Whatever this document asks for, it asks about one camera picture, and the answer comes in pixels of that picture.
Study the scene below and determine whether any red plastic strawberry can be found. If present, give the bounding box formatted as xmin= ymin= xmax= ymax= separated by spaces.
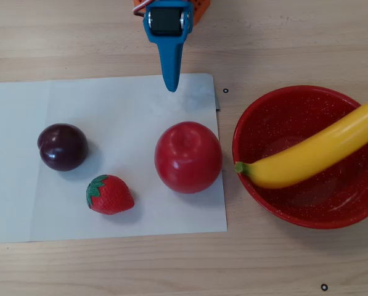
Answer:
xmin=85 ymin=174 xmax=136 ymax=216

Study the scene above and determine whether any white paper sheet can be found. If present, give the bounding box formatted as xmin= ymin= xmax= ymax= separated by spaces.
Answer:
xmin=0 ymin=73 xmax=228 ymax=245

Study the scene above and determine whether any yellow plastic banana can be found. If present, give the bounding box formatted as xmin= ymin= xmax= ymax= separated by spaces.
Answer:
xmin=234 ymin=96 xmax=368 ymax=189

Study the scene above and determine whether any red plastic apple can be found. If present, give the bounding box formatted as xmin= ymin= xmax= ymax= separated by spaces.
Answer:
xmin=154 ymin=121 xmax=224 ymax=195

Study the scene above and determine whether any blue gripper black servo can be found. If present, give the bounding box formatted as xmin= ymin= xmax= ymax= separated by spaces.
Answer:
xmin=143 ymin=2 xmax=195 ymax=93

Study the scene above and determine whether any dark purple plastic plum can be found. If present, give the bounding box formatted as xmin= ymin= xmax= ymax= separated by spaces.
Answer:
xmin=36 ymin=123 xmax=89 ymax=173

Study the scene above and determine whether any white red servo cable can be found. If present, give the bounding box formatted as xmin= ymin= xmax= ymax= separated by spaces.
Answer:
xmin=131 ymin=0 xmax=151 ymax=17

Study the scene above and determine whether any red speckled bowl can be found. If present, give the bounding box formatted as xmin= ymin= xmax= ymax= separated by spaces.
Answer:
xmin=232 ymin=85 xmax=368 ymax=230

